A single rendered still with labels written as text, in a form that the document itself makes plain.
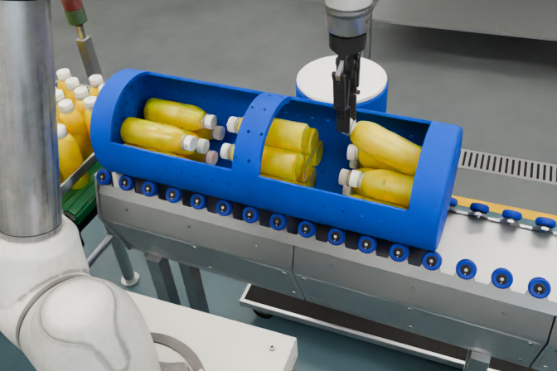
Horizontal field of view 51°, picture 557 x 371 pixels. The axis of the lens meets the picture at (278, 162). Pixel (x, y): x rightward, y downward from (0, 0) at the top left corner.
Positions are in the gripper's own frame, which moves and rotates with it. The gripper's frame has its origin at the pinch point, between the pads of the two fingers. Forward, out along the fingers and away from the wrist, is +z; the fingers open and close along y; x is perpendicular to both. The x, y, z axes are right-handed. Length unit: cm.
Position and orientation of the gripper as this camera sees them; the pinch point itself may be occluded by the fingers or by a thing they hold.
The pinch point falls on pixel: (346, 113)
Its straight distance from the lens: 128.7
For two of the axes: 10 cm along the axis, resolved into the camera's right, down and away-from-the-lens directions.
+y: 3.8, -6.1, 7.0
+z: 0.6, 7.7, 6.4
